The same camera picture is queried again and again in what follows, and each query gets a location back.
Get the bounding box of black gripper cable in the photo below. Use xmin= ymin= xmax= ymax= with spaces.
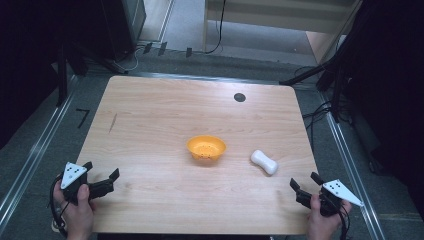
xmin=48 ymin=174 xmax=70 ymax=238
xmin=328 ymin=194 xmax=352 ymax=240

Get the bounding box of black hanging cable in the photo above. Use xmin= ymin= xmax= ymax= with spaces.
xmin=203 ymin=0 xmax=228 ymax=55

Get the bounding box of metal floor rail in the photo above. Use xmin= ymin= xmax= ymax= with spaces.
xmin=0 ymin=74 xmax=79 ymax=231
xmin=318 ymin=91 xmax=388 ymax=240

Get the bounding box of bundle of black floor cables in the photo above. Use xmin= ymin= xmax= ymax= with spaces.
xmin=301 ymin=99 xmax=354 ymax=148

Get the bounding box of white floor cable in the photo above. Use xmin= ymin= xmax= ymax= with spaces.
xmin=123 ymin=46 xmax=145 ymax=73

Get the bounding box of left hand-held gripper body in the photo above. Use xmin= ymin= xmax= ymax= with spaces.
xmin=59 ymin=161 xmax=116 ymax=206

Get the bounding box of orange perforated bowl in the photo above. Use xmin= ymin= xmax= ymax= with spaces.
xmin=185 ymin=134 xmax=228 ymax=161

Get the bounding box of black metal stand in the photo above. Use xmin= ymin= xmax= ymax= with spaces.
xmin=54 ymin=39 xmax=129 ymax=108
xmin=279 ymin=49 xmax=354 ymax=124

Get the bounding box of white bone-shaped toy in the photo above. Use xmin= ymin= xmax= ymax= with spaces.
xmin=249 ymin=149 xmax=280 ymax=176

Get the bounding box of person's left hand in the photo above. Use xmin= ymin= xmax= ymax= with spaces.
xmin=53 ymin=183 xmax=96 ymax=240

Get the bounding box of person's right hand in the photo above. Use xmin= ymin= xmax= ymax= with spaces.
xmin=305 ymin=194 xmax=353 ymax=240

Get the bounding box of dark cabinet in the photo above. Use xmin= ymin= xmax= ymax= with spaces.
xmin=99 ymin=0 xmax=148 ymax=62

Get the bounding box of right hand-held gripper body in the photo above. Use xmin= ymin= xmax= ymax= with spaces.
xmin=295 ymin=179 xmax=365 ymax=218

